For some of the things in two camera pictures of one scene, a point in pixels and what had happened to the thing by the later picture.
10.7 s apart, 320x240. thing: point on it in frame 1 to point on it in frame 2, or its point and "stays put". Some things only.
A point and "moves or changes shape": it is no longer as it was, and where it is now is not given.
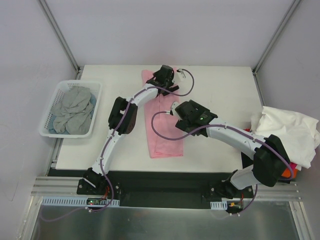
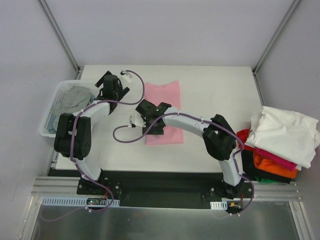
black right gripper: (182, 124) to (154, 129)
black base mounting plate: (166, 189) stays put
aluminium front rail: (288, 191) stays put
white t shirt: (296, 133) stays put
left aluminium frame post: (59, 36) stays put
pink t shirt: (164, 124) moves or changes shape
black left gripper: (160, 81) to (124, 91)
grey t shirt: (74, 112) stays put
